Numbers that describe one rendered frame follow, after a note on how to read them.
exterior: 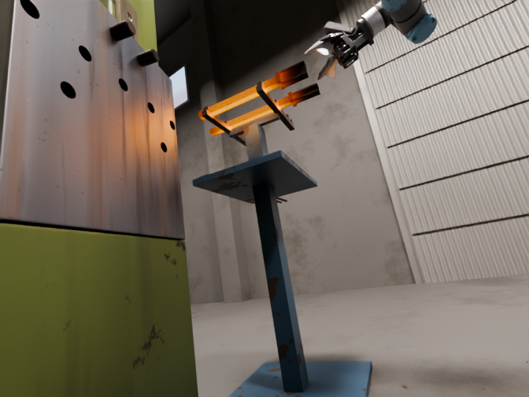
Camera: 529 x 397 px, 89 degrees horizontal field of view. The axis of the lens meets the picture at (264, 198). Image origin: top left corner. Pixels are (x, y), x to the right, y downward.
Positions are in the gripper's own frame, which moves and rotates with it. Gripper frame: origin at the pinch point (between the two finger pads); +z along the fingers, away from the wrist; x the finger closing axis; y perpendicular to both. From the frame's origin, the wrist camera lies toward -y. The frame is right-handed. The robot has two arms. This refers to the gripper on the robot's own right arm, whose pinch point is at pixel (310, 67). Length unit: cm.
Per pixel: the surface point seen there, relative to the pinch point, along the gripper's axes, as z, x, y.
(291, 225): 100, 226, -14
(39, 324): 44, -64, 56
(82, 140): 38, -60, 32
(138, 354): 50, -49, 62
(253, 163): 28.5, -18.9, 28.8
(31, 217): 40, -66, 45
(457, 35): -140, 198, -79
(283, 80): 9.7, -11.7, 7.1
